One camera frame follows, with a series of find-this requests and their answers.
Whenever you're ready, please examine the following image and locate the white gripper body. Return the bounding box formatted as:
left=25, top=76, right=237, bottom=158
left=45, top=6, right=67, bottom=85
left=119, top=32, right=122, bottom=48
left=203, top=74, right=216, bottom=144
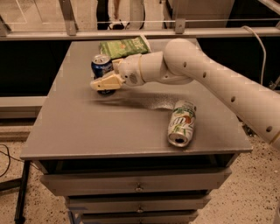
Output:
left=118, top=54, right=144, bottom=87

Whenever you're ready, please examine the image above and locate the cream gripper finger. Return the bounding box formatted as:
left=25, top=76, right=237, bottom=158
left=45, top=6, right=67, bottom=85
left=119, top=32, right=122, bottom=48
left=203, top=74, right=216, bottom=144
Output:
left=112, top=59, right=123, bottom=74
left=90, top=71, right=125, bottom=91

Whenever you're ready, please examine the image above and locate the blue pepsi can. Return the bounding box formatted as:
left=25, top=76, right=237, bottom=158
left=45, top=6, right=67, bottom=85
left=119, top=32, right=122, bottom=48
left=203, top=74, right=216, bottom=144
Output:
left=91, top=53, right=116, bottom=95

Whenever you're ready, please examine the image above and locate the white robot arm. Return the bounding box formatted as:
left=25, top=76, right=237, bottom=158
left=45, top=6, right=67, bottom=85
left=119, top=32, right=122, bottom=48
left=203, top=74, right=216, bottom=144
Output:
left=90, top=38, right=280, bottom=150

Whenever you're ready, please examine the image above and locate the white green 7up can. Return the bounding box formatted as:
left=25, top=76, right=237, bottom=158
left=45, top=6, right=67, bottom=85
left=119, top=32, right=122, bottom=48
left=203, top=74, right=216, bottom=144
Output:
left=167, top=100, right=196, bottom=148

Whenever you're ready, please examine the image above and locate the green chip bag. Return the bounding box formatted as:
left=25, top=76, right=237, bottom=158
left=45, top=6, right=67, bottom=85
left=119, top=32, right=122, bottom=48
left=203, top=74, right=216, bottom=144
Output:
left=100, top=36, right=151, bottom=60

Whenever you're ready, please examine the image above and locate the metal window railing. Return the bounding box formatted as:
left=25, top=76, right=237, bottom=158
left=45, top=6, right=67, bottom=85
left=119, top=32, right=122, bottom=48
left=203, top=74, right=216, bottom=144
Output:
left=0, top=0, right=280, bottom=41

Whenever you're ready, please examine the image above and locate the grey drawer cabinet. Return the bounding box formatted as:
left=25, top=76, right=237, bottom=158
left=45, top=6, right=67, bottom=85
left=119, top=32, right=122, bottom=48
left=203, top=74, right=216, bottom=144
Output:
left=22, top=41, right=251, bottom=224

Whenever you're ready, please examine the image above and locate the black stand leg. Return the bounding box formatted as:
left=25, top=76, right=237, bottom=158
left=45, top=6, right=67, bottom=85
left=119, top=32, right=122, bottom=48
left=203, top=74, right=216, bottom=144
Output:
left=0, top=161, right=31, bottom=224

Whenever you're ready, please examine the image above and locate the white cable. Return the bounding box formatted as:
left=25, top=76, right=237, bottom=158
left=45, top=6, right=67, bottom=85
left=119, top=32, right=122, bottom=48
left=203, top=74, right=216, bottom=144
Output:
left=241, top=25, right=268, bottom=86

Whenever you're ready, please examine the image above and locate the black floor cable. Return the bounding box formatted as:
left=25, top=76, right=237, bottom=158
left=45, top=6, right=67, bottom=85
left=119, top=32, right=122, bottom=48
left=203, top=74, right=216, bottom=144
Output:
left=0, top=143, right=25, bottom=179

